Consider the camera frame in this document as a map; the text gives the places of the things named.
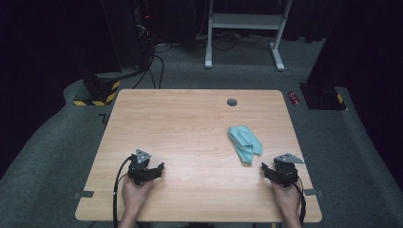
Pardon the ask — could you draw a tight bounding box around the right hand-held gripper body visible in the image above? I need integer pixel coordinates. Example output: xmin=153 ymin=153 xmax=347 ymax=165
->
xmin=273 ymin=153 xmax=305 ymax=188

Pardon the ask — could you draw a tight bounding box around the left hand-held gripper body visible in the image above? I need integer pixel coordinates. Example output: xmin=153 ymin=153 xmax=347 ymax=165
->
xmin=127 ymin=148 xmax=159 ymax=186

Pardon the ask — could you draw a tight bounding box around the teal cloth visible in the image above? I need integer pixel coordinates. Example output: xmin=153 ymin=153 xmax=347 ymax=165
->
xmin=227 ymin=124 xmax=264 ymax=165

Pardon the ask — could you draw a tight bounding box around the person's right hand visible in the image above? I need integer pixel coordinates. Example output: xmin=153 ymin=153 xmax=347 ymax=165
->
xmin=271 ymin=181 xmax=302 ymax=217

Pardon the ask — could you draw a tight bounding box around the person's left hand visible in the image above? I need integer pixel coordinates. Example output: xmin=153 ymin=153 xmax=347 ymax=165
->
xmin=122 ymin=175 xmax=154 ymax=213

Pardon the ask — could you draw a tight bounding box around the grey tape strip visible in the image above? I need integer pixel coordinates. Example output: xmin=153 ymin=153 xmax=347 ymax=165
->
xmin=73 ymin=190 xmax=95 ymax=200
xmin=303 ymin=188 xmax=325 ymax=198

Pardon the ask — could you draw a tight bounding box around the red can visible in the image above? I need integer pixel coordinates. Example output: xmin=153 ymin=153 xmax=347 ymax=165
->
xmin=287 ymin=90 xmax=300 ymax=107

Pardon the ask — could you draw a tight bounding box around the black stand base yellow mark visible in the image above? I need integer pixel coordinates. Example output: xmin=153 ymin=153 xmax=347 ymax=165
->
xmin=298 ymin=83 xmax=348 ymax=111

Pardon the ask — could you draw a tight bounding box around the black yellow striped stand base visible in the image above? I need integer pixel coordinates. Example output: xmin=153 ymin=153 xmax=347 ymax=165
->
xmin=72 ymin=71 xmax=122 ymax=107

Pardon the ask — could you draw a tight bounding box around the dark equipment rack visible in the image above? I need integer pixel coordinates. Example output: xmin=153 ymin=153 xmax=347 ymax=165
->
xmin=132 ymin=0 xmax=157 ymax=69

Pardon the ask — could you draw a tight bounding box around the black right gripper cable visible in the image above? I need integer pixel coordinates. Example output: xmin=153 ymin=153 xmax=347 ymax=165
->
xmin=293 ymin=177 xmax=308 ymax=227

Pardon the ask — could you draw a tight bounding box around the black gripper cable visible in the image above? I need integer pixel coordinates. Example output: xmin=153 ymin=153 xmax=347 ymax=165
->
xmin=293 ymin=177 xmax=308 ymax=227
xmin=112 ymin=155 xmax=134 ymax=228

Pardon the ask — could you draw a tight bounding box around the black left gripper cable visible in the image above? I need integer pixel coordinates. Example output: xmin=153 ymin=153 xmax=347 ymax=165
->
xmin=112 ymin=155 xmax=134 ymax=228

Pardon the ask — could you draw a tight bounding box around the black floor cable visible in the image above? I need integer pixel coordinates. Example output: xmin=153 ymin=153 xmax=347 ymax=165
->
xmin=153 ymin=54 xmax=165 ymax=89
xmin=132 ymin=53 xmax=157 ymax=89

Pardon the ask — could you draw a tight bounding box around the bundle of floor cables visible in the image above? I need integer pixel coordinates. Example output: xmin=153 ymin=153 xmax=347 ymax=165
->
xmin=196 ymin=29 xmax=274 ymax=51

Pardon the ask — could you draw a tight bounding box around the white metal stand frame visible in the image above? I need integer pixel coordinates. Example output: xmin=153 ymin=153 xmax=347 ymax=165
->
xmin=203 ymin=0 xmax=286 ymax=72

